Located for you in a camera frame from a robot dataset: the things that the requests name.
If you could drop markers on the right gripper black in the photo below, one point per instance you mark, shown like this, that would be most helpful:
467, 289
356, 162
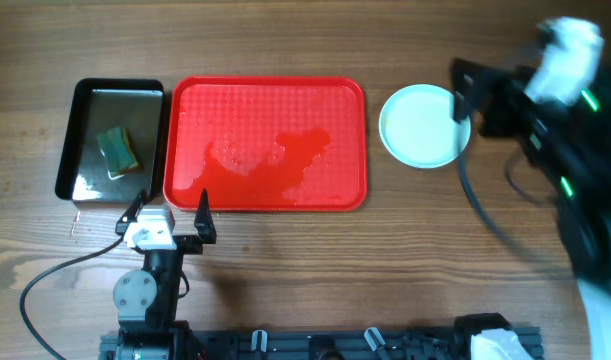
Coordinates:
496, 82

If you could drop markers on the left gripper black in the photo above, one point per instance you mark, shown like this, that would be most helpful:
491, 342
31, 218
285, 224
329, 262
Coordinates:
192, 243

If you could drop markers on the light blue plate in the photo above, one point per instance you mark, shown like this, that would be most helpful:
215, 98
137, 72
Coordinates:
417, 128

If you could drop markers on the green yellow scrub sponge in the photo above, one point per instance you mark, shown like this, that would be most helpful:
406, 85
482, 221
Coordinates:
115, 146

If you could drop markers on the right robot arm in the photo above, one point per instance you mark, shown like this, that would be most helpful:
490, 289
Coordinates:
571, 145

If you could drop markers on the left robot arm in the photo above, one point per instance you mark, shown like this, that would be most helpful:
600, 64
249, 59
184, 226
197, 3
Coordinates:
147, 298

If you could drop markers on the red plastic serving tray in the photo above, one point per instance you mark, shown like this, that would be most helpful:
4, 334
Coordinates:
267, 143

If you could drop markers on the black rectangular water basin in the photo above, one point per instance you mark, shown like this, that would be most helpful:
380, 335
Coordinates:
98, 105

